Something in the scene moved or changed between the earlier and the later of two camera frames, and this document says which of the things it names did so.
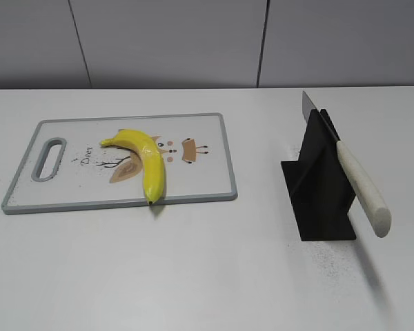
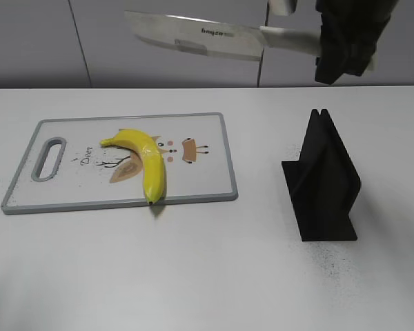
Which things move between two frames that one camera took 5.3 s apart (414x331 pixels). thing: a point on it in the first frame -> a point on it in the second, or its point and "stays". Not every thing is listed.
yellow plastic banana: [152, 161] stays
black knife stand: [319, 185] stays
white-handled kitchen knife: [359, 181] -> [217, 37]
